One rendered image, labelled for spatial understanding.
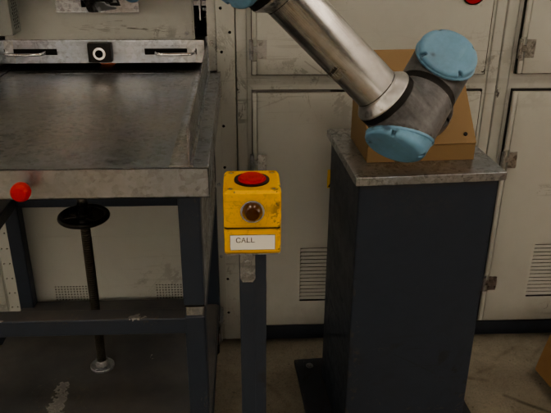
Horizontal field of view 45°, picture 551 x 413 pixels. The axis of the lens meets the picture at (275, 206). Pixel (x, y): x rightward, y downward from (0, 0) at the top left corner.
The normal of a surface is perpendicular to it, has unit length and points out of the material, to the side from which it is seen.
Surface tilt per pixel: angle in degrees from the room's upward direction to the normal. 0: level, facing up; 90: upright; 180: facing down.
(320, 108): 90
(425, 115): 66
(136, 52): 90
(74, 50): 90
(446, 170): 0
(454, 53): 39
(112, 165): 0
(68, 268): 90
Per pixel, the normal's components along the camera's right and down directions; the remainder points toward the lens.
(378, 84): 0.28, 0.26
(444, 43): 0.15, -0.44
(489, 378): 0.00, -0.91
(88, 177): 0.04, 0.42
